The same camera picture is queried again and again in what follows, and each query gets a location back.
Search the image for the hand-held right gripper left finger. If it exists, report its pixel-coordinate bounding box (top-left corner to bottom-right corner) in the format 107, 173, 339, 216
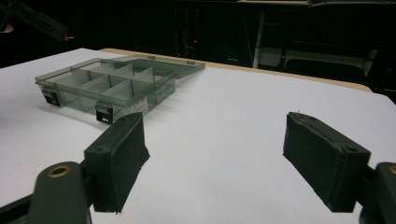
83, 112, 151, 215

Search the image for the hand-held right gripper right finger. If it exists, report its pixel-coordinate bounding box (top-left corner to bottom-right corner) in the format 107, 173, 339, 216
282, 111, 372, 214

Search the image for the clear grey compartment organizer box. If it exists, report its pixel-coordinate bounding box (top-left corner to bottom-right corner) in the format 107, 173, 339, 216
35, 54, 206, 125

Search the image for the black office chair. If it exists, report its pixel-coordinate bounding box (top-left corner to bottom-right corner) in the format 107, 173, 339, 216
280, 39, 376, 86

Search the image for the wooden desk with white leg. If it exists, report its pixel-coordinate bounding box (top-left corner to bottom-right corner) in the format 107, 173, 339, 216
236, 0, 396, 70

